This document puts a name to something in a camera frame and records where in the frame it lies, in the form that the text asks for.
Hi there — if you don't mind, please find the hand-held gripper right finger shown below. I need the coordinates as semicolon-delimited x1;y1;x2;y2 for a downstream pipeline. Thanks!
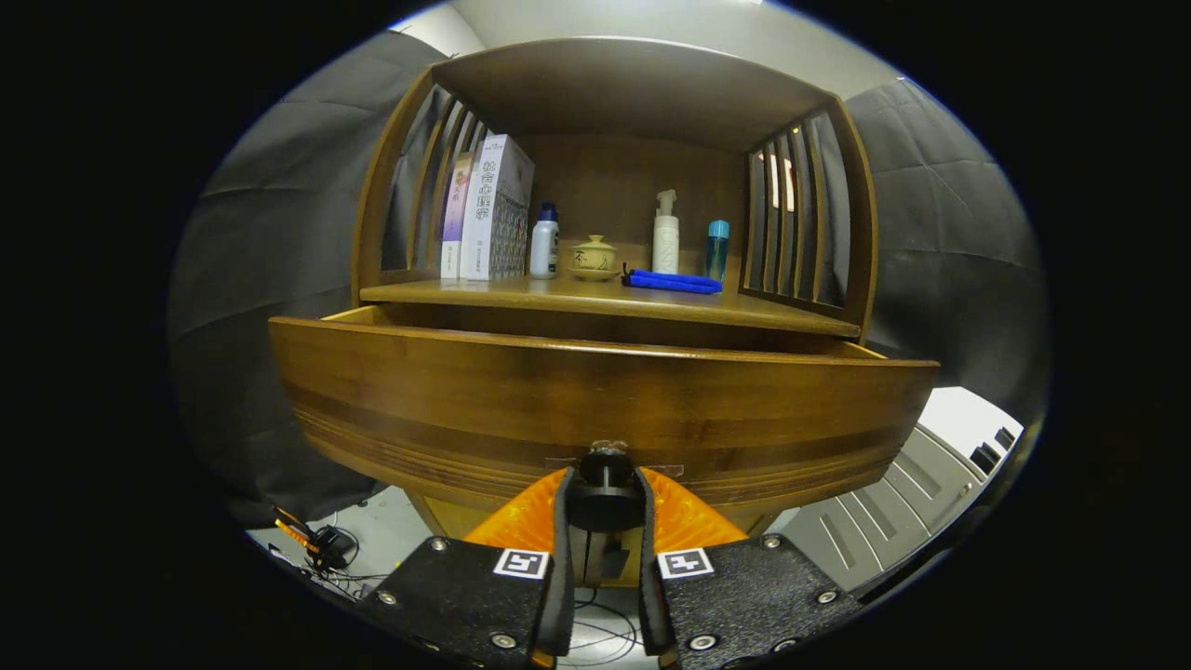
636;465;862;670

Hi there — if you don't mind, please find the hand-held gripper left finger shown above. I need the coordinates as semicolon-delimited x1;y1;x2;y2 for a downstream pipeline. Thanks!
358;465;578;670

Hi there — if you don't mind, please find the white metal cabinet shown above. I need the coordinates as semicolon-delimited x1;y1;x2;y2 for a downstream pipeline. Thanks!
777;386;1024;596

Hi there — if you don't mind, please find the wooden countertop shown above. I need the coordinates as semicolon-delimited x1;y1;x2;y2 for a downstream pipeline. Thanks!
360;275;862;338

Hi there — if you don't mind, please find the wooden cabinet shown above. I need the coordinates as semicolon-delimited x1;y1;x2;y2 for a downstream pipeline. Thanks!
270;35;941;587

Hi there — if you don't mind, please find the black power adapter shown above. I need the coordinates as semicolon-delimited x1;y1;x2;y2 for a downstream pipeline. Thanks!
312;526;359;570

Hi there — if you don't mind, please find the orange black hand tool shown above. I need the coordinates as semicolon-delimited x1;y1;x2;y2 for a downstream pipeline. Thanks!
273;505;324;561

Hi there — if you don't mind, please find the blue cloth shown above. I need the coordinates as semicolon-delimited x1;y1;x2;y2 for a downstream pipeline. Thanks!
622;263;724;296

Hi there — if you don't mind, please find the yellow lidded teacup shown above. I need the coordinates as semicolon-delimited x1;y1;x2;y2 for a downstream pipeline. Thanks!
568;234;619;282

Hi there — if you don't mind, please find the white bottle blue cap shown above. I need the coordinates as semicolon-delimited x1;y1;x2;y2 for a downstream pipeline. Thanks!
529;203;561;280

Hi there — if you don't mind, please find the teal clear bottle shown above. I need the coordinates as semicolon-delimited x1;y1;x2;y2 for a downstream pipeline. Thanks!
704;220;730;283

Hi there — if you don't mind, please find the white pump bottle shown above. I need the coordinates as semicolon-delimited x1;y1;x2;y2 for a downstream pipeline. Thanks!
651;189;680;275

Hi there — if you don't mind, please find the white patterned book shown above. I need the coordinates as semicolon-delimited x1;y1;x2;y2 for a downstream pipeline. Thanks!
461;135;536;282

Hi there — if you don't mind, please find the purple book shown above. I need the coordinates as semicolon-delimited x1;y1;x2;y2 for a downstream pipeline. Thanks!
440;154;475;279

